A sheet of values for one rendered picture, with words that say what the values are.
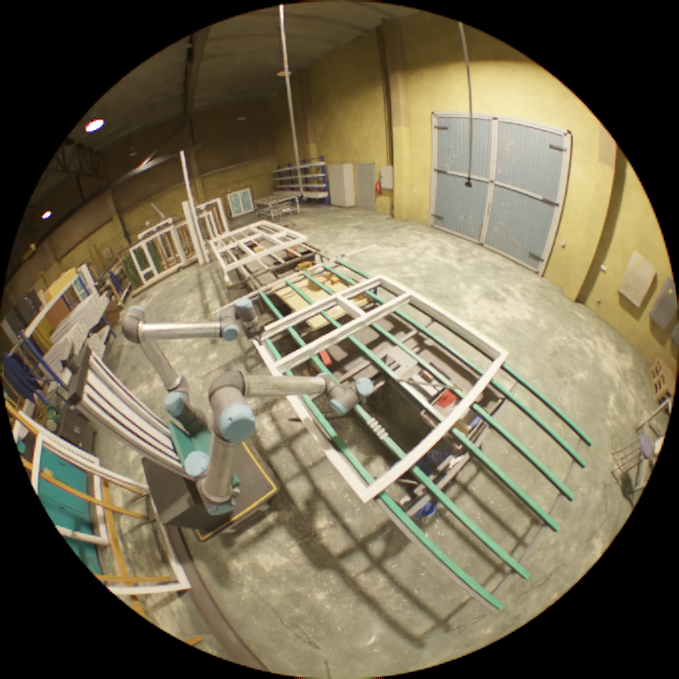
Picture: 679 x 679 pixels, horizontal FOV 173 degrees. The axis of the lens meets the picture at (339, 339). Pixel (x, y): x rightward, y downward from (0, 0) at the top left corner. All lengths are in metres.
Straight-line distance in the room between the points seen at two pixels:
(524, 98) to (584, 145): 1.78
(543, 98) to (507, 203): 3.34
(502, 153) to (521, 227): 2.04
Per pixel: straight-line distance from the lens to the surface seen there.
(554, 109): 7.13
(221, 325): 1.21
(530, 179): 6.72
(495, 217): 7.02
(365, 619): 2.32
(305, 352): 1.63
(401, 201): 8.37
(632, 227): 6.85
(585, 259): 6.36
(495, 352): 1.90
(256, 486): 1.95
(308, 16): 10.14
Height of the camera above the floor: 2.09
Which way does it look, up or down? 44 degrees down
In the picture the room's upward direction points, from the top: 6 degrees counter-clockwise
